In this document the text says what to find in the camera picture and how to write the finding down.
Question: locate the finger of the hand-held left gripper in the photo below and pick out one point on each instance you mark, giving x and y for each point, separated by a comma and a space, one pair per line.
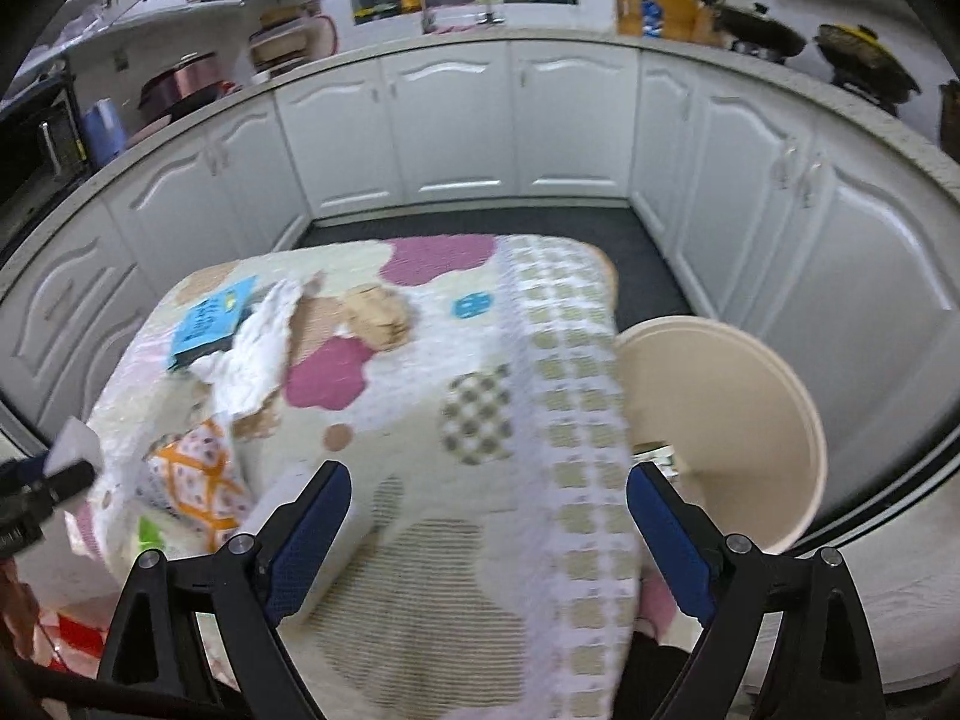
19, 469
71, 478

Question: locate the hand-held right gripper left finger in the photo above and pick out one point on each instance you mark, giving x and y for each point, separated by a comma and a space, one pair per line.
307, 540

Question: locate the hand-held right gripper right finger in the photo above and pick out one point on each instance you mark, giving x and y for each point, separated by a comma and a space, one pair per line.
667, 532

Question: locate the green box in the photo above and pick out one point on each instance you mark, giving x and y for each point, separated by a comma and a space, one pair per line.
660, 457

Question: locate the beige bucket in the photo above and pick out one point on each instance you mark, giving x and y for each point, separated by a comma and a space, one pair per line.
720, 405

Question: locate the white foam block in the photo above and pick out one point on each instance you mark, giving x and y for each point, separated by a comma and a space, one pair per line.
274, 499

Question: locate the orange patterned plastic bag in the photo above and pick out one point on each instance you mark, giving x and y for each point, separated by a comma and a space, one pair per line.
199, 472

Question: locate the red checkered cloth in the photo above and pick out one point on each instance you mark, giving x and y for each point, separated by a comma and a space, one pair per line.
75, 645

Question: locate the patterned tablecloth table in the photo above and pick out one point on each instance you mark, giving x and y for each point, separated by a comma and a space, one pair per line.
465, 540

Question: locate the white crumpled tissue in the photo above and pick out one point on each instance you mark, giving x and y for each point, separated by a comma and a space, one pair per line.
251, 360

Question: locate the blue packet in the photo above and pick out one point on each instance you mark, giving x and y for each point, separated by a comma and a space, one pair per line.
206, 319

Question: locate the beige crumpled cloth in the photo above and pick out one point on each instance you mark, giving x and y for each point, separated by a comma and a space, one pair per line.
375, 315

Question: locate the black microwave oven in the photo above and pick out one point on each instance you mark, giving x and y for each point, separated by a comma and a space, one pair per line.
37, 142

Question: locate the blue kettle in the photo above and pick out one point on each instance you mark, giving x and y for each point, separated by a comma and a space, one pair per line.
101, 135

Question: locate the pink rice cooker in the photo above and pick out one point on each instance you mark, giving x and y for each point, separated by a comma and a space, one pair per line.
187, 82

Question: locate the row of white cabinet doors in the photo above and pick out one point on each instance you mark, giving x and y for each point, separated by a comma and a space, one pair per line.
450, 120

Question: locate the pink cutting board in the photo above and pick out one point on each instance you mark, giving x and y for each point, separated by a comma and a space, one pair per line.
322, 37

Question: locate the brown pot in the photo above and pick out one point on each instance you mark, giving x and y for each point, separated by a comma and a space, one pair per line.
951, 112

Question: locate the black wok with lid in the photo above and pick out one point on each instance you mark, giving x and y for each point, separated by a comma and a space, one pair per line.
757, 26

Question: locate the yellow lidded pot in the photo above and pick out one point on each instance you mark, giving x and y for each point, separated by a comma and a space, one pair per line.
866, 56

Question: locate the wooden cutting board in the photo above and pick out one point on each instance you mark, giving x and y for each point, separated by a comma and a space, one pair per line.
660, 11

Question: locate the tall metal faucet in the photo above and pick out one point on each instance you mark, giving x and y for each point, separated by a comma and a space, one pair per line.
424, 15

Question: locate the small metal faucet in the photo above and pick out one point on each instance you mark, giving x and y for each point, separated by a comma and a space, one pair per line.
493, 11

